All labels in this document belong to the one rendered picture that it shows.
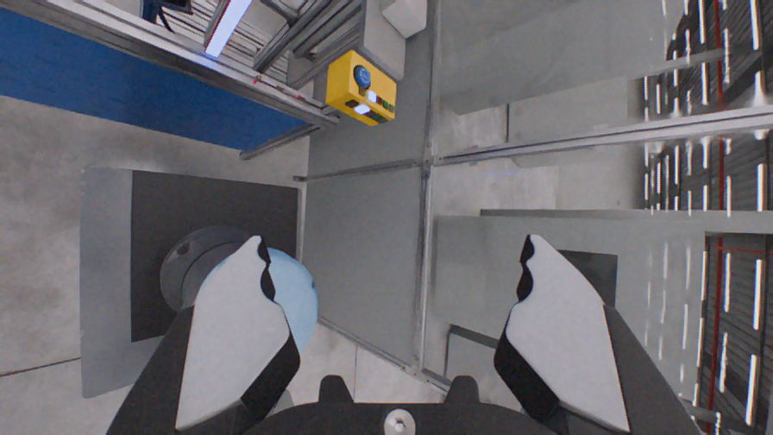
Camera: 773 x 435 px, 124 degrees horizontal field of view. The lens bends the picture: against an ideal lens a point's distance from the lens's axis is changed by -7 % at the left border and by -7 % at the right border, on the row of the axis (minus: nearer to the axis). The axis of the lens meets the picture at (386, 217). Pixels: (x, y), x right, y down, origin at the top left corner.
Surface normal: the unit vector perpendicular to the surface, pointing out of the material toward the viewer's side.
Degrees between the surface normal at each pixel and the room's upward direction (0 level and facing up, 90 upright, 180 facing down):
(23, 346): 1
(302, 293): 7
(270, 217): 2
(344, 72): 90
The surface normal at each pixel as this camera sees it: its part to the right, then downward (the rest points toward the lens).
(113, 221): 0.76, 0.03
